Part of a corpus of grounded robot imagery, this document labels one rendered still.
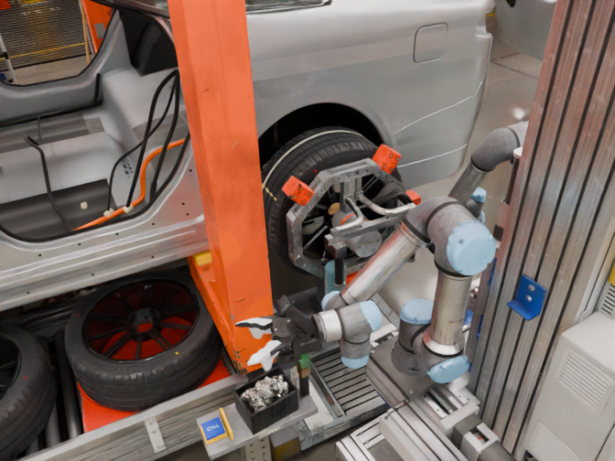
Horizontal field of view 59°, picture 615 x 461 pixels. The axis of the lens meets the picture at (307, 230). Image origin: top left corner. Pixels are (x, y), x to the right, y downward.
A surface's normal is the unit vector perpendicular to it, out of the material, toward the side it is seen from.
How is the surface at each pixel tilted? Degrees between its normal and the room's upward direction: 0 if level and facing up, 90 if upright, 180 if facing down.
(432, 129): 90
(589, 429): 90
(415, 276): 0
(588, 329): 0
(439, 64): 90
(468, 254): 83
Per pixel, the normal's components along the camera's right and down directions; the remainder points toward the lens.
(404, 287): -0.03, -0.80
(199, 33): 0.44, 0.52
